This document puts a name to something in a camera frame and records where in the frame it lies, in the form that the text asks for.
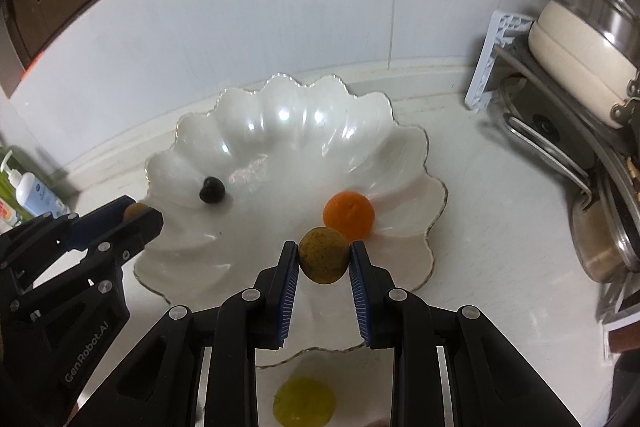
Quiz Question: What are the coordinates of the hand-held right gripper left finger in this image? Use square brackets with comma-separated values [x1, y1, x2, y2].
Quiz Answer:
[67, 241, 301, 427]

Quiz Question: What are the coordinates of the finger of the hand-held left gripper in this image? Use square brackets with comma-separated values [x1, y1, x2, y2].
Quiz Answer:
[10, 208, 165, 304]
[0, 194, 136, 264]

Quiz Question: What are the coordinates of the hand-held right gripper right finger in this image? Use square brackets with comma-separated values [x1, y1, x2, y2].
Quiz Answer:
[349, 241, 588, 427]

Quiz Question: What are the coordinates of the yellow-brown longan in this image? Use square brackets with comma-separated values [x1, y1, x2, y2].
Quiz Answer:
[298, 227, 349, 285]
[122, 203, 150, 223]

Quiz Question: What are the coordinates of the orange mandarin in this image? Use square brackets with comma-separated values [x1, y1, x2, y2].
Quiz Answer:
[323, 190, 376, 242]

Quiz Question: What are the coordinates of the dark cherry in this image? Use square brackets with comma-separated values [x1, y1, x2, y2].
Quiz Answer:
[199, 177, 227, 204]

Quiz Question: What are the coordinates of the white scalloped bowl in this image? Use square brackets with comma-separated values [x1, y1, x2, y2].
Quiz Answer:
[134, 74, 448, 368]

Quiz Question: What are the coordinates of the white pump bottle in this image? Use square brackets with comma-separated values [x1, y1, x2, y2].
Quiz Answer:
[0, 154, 72, 223]

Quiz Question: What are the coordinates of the green dish soap bottle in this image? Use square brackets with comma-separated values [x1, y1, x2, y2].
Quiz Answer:
[0, 146, 25, 238]

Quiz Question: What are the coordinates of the yellow-green citrus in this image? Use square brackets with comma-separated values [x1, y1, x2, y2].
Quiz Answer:
[272, 377, 335, 427]

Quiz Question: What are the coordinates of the white countertop shelf rack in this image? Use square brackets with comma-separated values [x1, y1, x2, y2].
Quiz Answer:
[465, 9, 640, 333]

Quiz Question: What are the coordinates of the wooden bead trivet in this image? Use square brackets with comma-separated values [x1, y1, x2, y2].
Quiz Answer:
[625, 154, 640, 202]

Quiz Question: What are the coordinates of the cream frying pan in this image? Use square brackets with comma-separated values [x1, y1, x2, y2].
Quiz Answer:
[528, 0, 640, 130]

